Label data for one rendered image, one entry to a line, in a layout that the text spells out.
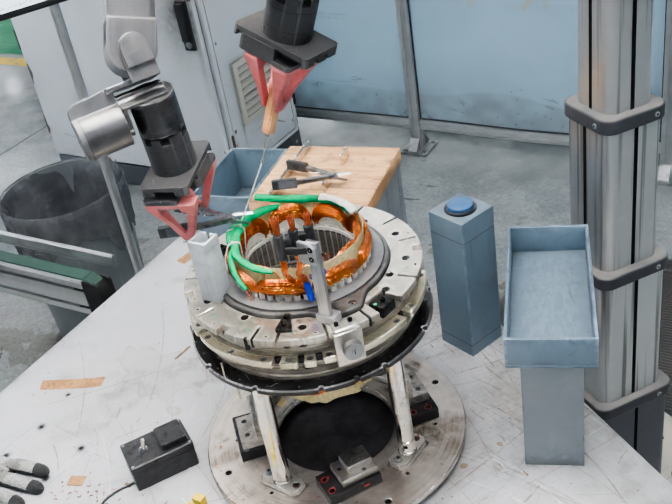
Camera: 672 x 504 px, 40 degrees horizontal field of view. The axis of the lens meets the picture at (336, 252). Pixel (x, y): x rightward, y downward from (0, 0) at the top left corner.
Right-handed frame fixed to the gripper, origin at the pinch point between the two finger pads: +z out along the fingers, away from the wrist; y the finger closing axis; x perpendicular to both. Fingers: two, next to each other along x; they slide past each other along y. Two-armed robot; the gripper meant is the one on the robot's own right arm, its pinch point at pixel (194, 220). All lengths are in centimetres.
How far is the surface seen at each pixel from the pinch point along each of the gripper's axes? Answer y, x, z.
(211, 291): 9.0, 3.8, 4.5
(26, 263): -45, -67, 46
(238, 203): -21.9, -3.6, 14.3
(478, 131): -219, 12, 134
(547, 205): -180, 39, 141
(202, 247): 8.3, 4.3, -2.3
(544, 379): 7, 45, 22
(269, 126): 0.0, 13.7, -13.9
